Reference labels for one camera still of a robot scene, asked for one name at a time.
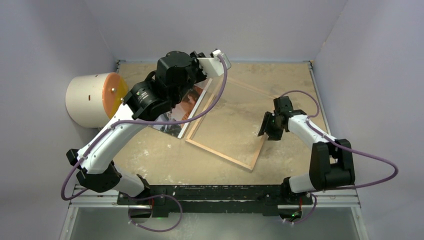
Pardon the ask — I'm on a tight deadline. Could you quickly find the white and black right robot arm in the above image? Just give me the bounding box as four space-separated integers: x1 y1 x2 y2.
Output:
258 96 356 204

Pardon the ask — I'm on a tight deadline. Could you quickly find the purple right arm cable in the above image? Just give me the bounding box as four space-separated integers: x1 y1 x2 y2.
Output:
276 90 399 226

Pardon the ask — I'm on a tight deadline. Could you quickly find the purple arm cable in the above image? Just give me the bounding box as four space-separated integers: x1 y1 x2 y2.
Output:
60 54 229 232
276 90 399 226

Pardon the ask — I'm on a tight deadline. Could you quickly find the aluminium extrusion rail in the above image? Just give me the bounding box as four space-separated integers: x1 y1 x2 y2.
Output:
70 190 360 209

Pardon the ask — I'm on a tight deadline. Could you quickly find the printed photo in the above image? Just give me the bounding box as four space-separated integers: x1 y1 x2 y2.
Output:
150 78 212 139

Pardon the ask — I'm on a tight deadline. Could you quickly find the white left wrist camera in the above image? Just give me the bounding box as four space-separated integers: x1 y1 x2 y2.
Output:
197 49 232 78

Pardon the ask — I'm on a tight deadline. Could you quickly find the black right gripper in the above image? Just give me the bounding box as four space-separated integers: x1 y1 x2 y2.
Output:
258 111 285 141

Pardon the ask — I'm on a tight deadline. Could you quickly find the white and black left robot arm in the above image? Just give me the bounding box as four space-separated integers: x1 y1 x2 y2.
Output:
66 50 207 205

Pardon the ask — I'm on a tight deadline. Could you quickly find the white cylinder with orange lid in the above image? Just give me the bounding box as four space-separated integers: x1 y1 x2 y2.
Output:
65 72 129 129

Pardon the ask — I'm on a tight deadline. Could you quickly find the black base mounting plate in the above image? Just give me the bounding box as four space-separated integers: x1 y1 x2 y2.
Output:
117 184 313 218

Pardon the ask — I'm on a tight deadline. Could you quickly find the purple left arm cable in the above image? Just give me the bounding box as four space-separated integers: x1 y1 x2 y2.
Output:
60 54 229 232

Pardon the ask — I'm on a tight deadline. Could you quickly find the wooden picture frame with glass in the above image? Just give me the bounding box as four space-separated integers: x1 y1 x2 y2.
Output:
185 78 277 172

